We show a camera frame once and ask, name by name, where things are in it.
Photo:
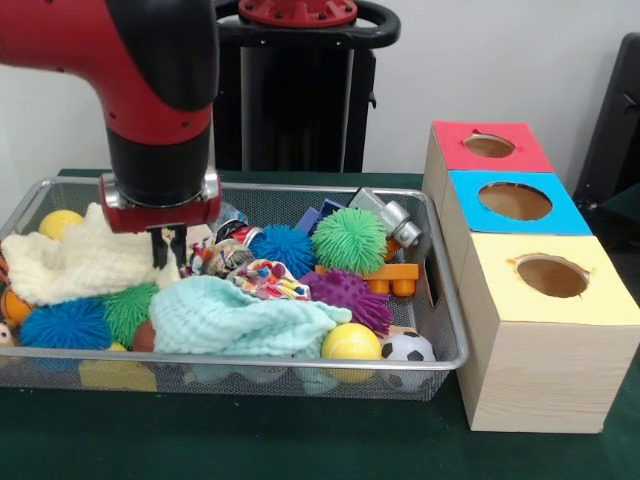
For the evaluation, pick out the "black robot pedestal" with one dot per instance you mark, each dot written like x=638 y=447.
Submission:
x=310 y=100

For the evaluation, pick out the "green spiky rubber ball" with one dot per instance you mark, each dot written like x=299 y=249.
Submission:
x=350 y=240

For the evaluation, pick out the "small soccer ball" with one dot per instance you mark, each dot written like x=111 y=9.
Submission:
x=407 y=347

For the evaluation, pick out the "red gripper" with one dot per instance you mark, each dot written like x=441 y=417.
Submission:
x=160 y=219

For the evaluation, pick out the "mint green muslin cloth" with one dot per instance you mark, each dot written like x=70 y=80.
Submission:
x=225 y=320

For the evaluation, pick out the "blue spiky rubber ball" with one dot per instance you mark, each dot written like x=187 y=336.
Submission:
x=282 y=245
x=65 y=325

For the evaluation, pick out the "silver mesh bin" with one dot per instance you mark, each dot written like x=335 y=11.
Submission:
x=280 y=200

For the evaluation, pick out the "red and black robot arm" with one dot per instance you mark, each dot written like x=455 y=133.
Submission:
x=140 y=75

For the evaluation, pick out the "black upright panel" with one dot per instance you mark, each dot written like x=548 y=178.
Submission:
x=615 y=125

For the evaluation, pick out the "orange toy brick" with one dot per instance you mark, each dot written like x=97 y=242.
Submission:
x=400 y=274

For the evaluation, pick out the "wooden box with three holes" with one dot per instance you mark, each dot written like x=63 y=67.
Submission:
x=540 y=380

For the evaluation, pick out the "purple spiky rubber ball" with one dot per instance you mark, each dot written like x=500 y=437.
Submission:
x=345 y=295

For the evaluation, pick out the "yellow tennis ball toy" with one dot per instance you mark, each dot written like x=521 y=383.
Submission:
x=351 y=342

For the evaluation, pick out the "dark green table cloth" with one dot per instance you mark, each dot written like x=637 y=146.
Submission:
x=622 y=200
x=250 y=440

